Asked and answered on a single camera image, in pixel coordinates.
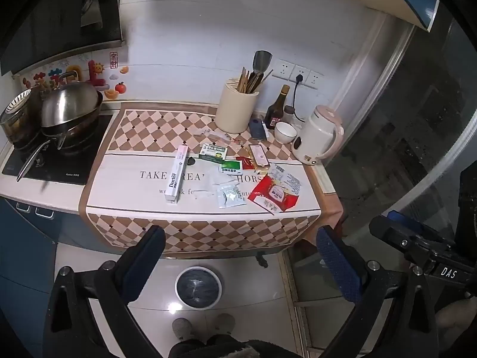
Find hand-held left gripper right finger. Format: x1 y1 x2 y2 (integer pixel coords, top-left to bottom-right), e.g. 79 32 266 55
316 226 441 358

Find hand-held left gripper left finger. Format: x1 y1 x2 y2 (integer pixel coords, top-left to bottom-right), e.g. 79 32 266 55
43 226 167 358

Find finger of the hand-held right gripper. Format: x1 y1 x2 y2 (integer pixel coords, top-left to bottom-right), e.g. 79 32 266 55
387 211 453 242
369 215 448 265

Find white round trash bin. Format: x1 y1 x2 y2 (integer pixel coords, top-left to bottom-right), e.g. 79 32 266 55
174 266 223 310

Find long white toothpaste box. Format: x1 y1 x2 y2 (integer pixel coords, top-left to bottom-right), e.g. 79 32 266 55
165 145 190 205

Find green white packet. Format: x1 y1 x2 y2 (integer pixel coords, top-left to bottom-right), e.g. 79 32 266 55
219 159 243 175

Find green white medicine box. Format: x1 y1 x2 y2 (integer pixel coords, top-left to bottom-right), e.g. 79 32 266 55
198 142 229 164

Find yellow brown packet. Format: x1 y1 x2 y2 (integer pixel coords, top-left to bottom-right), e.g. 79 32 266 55
248 143 271 169

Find person's right hand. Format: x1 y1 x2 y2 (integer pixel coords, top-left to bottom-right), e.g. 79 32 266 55
435 298 477 341

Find glass sliding door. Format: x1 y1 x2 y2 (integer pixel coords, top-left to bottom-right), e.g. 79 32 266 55
323 10 477 352

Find brown checkered tablecloth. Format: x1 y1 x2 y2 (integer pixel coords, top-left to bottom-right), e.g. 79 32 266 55
78 101 345 259

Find red white snack wrapper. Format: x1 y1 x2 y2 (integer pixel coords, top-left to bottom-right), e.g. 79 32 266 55
247 175 301 215

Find white printed wrapper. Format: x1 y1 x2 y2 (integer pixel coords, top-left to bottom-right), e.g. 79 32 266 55
267 163 303 195

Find clear green packet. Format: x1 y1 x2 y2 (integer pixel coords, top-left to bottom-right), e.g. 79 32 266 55
216 183 247 209

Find white pink electric kettle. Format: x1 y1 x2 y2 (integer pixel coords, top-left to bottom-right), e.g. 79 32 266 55
291 105 344 167

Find blue base cabinet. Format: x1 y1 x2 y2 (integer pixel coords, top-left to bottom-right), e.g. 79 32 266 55
0 197 125 358

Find black induction cooktop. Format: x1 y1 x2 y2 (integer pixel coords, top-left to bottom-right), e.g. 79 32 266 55
2 114 114 186

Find small red packet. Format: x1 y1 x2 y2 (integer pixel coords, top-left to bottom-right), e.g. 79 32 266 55
236 155 256 174

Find white ceramic bowl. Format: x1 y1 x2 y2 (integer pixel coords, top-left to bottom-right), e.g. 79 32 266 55
275 121 298 144

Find dark frying pan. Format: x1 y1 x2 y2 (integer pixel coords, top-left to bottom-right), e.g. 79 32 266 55
16 104 104 183

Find dark sauce bottle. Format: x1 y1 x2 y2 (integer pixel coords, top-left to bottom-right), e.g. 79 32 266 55
263 84 292 131

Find steel domed lid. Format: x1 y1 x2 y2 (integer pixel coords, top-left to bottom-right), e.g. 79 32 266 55
40 81 103 129

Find cream utensil holder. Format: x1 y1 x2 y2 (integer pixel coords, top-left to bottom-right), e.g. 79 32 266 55
215 79 260 135

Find steel cooking pot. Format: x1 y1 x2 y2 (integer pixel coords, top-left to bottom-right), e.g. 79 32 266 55
0 99 42 149

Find bundle of wooden chopsticks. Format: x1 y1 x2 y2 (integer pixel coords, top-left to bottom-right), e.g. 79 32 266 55
228 66 275 94

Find metal spatula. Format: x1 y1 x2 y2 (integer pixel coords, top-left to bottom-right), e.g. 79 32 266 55
253 50 274 79

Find striped ceramic bowl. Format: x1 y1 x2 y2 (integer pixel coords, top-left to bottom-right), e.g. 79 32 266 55
4 89 33 115

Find black range hood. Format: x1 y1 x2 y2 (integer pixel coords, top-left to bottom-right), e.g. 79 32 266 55
0 0 124 77

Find black plug and cable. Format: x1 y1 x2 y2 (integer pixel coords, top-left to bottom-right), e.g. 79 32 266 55
291 74 305 121

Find colourful wall stickers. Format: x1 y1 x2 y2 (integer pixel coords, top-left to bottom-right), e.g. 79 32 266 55
21 51 132 100

